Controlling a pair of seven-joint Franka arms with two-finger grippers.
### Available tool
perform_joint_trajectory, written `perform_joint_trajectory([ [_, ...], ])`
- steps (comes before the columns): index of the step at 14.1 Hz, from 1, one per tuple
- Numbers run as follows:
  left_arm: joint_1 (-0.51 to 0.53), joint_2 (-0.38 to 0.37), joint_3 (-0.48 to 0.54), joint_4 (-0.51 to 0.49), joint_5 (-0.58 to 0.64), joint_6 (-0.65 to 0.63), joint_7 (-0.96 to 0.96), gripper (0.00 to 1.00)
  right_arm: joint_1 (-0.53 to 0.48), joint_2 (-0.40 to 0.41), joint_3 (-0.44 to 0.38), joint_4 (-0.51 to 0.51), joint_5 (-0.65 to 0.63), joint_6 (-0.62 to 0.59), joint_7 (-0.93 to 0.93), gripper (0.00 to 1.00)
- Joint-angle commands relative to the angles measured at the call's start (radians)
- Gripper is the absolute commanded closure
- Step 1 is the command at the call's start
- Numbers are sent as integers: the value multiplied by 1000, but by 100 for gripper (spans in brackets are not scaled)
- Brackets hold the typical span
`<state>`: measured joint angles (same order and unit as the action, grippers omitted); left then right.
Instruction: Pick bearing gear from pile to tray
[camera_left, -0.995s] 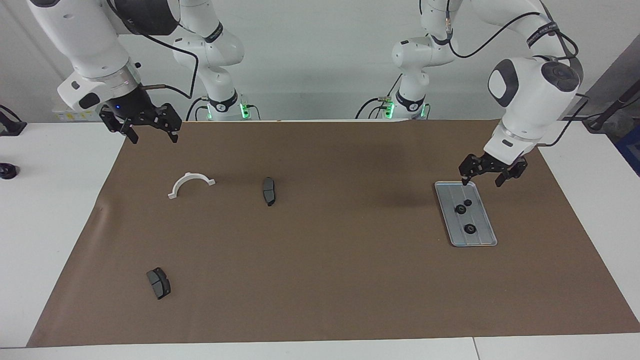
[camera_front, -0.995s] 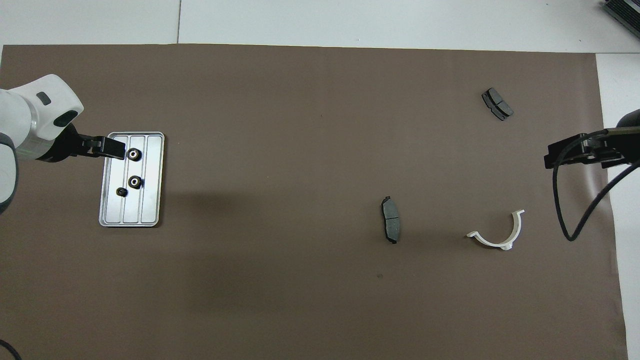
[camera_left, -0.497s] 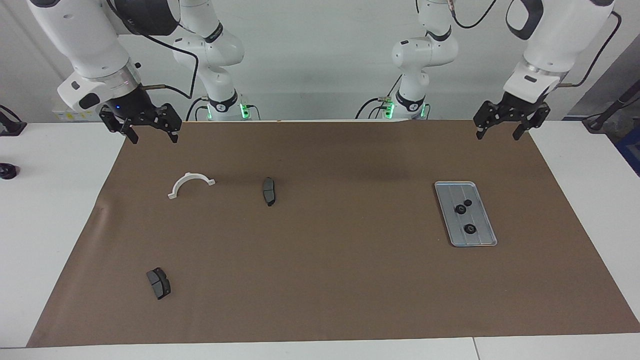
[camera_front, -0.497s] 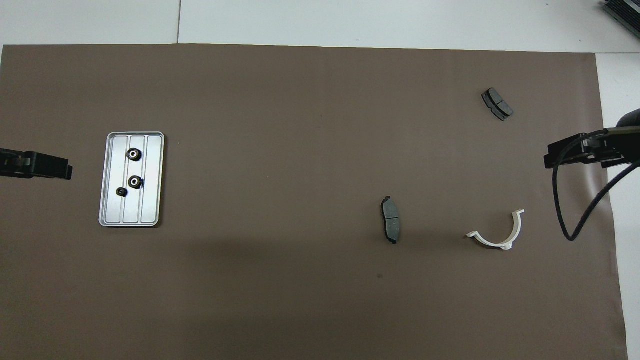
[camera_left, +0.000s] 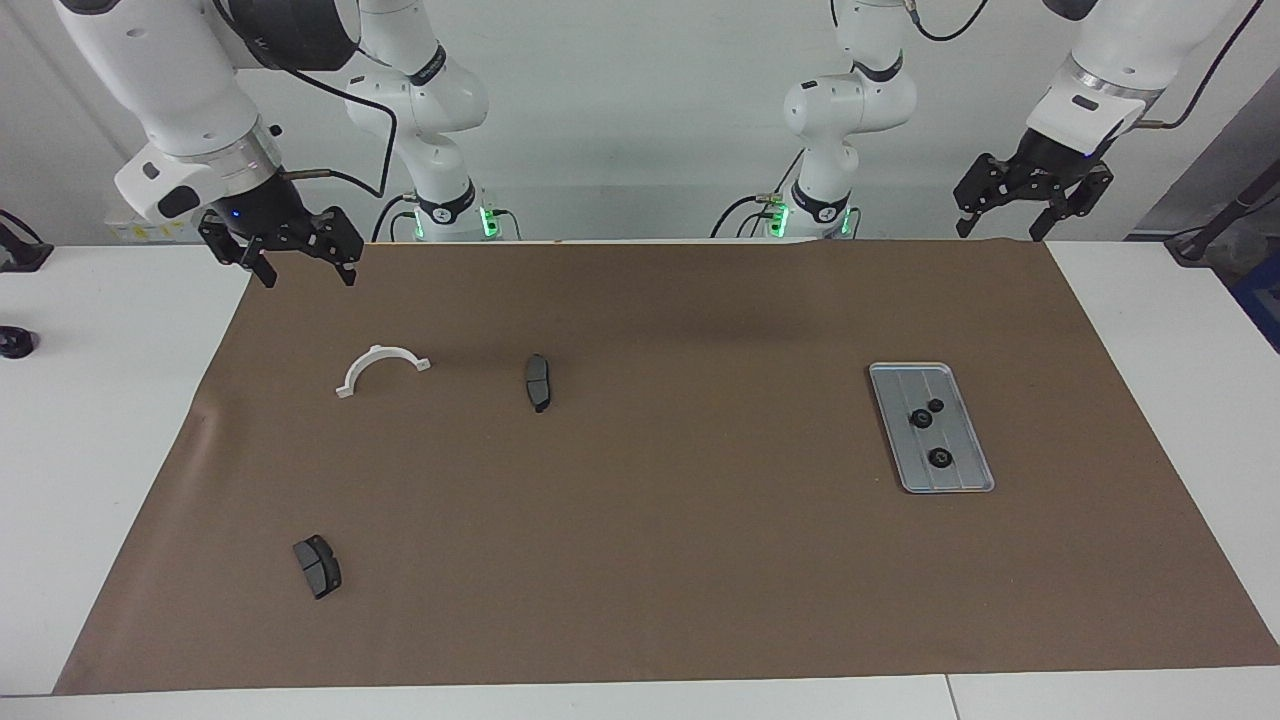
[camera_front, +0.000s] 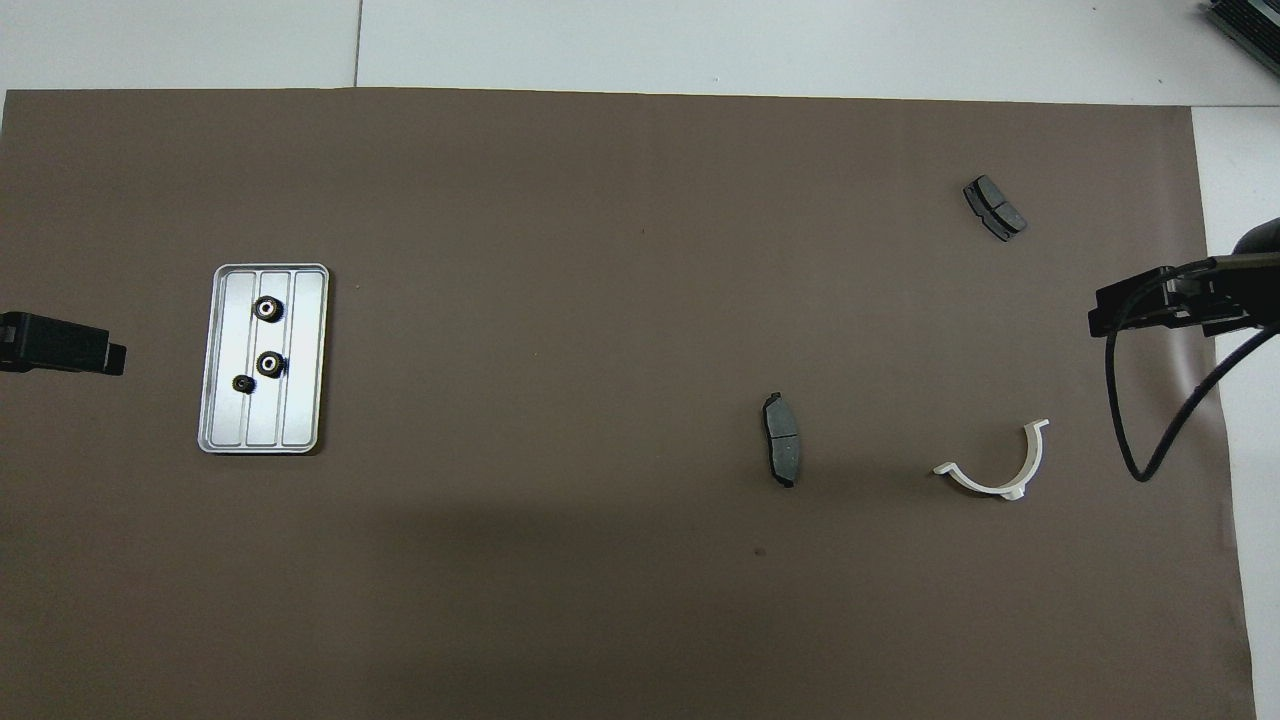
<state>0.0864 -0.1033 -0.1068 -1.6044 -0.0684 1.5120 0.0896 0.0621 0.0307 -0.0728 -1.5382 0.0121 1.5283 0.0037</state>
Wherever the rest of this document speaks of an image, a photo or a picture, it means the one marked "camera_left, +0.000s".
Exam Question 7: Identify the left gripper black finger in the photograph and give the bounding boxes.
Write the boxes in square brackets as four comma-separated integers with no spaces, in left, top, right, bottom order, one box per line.
[1029,163,1117,243]
[952,152,1028,239]

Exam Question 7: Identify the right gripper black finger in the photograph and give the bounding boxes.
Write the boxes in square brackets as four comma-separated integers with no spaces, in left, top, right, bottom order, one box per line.
[198,213,279,290]
[303,206,365,289]

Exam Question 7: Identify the silver metal tray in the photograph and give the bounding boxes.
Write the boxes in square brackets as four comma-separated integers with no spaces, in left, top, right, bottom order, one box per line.
[868,362,996,495]

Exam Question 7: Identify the white cardboard box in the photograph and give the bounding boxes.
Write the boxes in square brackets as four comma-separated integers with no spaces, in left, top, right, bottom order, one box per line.
[105,215,206,244]

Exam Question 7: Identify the black stand pole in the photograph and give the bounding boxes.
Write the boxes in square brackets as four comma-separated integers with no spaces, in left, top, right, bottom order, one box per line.
[1165,160,1280,266]

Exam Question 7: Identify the blue crate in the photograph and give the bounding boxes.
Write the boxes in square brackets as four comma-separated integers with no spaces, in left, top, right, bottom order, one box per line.
[1232,250,1280,353]

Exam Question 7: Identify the short wide grey brake pad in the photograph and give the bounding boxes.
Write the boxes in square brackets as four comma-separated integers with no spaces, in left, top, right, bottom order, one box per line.
[292,535,343,601]

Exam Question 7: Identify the brown table mat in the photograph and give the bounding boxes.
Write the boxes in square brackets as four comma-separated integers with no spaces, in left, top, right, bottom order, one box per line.
[52,240,1280,696]

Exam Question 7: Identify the black base cable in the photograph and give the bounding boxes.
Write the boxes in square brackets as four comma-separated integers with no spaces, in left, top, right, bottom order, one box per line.
[711,150,804,239]
[372,195,417,243]

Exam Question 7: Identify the white half-ring clamp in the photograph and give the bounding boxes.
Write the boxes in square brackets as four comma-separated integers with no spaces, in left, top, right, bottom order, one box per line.
[335,344,433,400]

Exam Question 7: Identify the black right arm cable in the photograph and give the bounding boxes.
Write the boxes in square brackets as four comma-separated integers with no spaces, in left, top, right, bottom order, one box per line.
[215,0,401,241]

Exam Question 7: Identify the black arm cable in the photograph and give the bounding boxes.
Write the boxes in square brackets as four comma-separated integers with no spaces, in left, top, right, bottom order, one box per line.
[215,0,401,241]
[900,0,1266,131]

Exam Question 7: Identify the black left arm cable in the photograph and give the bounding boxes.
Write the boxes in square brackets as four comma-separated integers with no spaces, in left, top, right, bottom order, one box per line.
[900,0,1266,131]

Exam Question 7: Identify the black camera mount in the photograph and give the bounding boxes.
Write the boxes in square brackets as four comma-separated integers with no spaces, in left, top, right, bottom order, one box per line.
[0,210,54,273]

